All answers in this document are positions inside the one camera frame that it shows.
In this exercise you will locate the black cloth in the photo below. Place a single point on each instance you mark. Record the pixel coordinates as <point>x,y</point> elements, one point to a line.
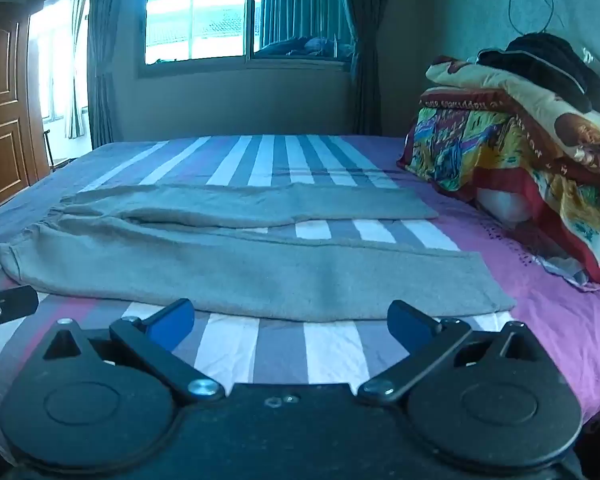
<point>545,57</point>

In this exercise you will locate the wooden panel door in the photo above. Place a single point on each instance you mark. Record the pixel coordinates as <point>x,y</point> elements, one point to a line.
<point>2,110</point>

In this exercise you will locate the sliding glass window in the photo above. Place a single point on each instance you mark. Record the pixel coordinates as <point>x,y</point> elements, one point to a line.
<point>200,15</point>

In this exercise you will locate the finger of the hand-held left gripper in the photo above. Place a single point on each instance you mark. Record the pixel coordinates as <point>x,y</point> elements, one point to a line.
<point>7,304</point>

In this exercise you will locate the cream brown printed blanket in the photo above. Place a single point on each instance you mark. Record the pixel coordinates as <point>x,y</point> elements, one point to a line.
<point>520,85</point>

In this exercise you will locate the colourful printed blanket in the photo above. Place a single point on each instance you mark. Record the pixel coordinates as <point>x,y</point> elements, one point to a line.
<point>460,145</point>

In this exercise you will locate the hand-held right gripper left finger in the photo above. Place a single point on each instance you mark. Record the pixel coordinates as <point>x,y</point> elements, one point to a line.
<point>172,324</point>

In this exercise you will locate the striped purple bed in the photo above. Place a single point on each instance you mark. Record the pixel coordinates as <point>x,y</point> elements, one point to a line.
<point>280,160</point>

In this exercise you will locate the white pillow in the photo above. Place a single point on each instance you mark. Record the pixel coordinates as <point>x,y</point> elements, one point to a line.
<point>500,205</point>

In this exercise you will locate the white sheer curtain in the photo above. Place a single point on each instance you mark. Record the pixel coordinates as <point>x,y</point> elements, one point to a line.
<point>77,70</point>

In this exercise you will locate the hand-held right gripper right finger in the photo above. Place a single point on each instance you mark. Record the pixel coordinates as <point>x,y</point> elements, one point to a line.
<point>405,321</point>

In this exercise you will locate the grey pants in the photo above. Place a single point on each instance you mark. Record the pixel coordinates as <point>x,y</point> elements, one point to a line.
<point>260,275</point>

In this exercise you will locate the dark grey curtain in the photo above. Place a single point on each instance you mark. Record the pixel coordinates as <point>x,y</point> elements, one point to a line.
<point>105,50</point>
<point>367,45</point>

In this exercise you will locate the bright balcony window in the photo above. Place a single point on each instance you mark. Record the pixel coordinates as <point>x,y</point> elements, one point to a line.
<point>47,60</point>

